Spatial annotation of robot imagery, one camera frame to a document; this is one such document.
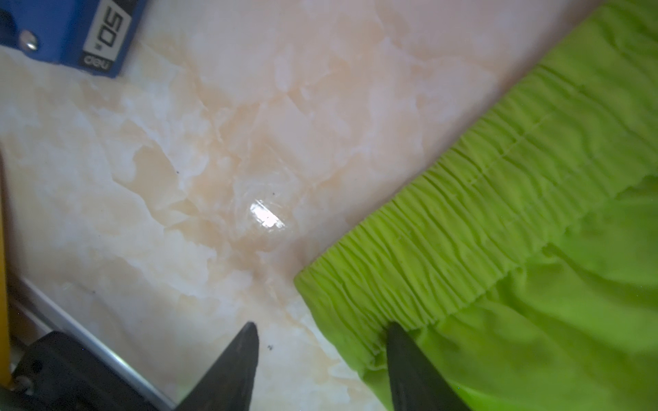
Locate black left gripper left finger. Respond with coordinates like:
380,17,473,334
176,322,260,411

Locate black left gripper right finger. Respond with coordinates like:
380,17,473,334
387,322,470,411

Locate lime green shorts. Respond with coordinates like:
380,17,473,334
295,1,657,410

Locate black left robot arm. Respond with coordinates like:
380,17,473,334
1,322,468,410

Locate yellow calculator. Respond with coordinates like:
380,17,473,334
0,219,12,387

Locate blue stapler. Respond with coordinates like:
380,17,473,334
1,0,148,78

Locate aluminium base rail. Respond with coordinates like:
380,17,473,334
8,277,176,410

